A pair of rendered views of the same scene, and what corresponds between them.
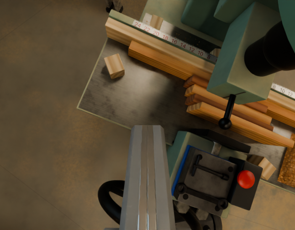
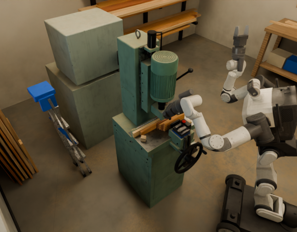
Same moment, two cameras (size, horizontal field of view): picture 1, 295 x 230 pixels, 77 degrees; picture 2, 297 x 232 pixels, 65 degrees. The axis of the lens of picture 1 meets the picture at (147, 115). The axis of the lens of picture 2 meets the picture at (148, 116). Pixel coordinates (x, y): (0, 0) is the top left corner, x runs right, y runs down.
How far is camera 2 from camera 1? 1.47 m
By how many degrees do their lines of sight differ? 40
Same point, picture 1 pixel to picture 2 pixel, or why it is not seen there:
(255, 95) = not seen: hidden behind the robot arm
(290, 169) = not seen: hidden behind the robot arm
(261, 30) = (156, 106)
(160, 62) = (149, 128)
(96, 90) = (146, 146)
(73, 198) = not seen: outside the picture
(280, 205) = (246, 148)
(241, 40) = (156, 109)
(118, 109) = (154, 144)
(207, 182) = (181, 128)
